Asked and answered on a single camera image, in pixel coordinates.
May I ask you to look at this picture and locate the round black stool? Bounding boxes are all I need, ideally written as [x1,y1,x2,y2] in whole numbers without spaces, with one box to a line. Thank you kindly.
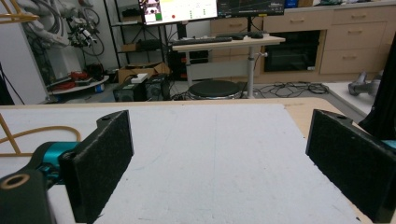
[188,79,243,100]

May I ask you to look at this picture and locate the light wooden standing desk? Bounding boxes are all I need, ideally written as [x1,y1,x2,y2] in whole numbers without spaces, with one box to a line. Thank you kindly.
[171,35,287,99]

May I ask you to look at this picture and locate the white foam mat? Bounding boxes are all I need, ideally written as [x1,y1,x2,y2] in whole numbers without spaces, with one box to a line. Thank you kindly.
[0,103,362,224]

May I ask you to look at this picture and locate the tan wire rack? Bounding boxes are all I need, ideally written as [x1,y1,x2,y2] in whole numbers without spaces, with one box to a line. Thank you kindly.
[0,113,82,158]

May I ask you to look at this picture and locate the dark curtain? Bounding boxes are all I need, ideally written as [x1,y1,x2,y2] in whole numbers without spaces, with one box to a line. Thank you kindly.
[358,32,396,141]

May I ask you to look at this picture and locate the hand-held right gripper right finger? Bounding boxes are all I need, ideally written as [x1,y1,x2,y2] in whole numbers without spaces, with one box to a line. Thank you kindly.
[304,108,396,224]

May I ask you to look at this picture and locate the round white low table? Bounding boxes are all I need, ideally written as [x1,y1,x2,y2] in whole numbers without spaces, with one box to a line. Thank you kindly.
[46,74,110,96]

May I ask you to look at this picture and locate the black metal shelf rack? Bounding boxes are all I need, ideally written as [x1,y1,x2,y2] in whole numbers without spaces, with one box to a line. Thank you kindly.
[103,0,167,69]

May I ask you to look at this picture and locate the dark computer monitor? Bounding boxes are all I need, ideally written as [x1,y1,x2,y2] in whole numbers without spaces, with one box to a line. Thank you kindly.
[216,0,286,19]

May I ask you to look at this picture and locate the white robot with cables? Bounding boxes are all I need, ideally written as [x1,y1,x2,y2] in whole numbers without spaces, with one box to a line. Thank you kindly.
[17,0,106,58]

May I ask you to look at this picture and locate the black equipment case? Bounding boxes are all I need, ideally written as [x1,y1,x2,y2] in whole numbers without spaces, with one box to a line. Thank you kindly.
[112,74,172,103]

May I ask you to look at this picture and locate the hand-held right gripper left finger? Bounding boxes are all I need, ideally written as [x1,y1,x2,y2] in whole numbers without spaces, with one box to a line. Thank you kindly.
[58,109,135,224]

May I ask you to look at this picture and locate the brown cardboard box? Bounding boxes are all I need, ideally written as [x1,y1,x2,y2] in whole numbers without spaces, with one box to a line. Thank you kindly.
[117,62,171,84]

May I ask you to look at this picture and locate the red tool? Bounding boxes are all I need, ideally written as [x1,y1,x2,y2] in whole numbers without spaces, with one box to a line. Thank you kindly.
[53,71,92,91]

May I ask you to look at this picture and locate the lit computer monitor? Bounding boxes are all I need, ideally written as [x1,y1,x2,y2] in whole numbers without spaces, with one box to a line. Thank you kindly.
[138,0,219,26]

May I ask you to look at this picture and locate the black keyboard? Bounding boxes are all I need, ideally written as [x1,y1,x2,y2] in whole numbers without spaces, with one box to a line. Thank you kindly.
[172,36,233,47]

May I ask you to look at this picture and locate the black floor cables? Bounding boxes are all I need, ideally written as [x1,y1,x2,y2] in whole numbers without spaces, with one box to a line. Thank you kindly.
[254,81,331,99]

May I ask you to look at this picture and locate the grey device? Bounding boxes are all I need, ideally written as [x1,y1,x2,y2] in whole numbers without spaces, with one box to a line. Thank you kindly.
[347,70,385,97]

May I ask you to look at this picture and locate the beige drawer cabinet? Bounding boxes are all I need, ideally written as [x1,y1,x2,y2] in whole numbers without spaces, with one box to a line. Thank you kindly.
[210,3,396,84]

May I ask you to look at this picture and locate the tan wire frame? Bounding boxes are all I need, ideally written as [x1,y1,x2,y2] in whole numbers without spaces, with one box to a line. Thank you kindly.
[0,0,40,25]

